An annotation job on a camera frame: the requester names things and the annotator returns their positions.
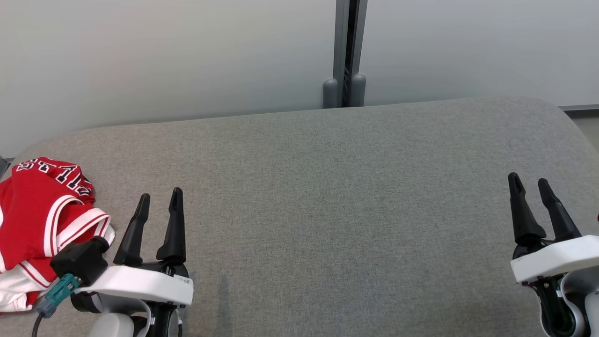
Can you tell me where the red lettered basketball jersey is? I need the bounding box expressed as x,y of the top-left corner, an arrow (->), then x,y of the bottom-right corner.
0,157 -> 116,286

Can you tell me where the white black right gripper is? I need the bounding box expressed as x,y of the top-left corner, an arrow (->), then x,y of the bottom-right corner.
508,173 -> 599,337

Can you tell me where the grey upright partition post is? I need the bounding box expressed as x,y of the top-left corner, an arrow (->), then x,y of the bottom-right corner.
323,0 -> 369,108

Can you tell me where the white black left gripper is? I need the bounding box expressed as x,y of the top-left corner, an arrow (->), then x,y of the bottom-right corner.
70,188 -> 194,337

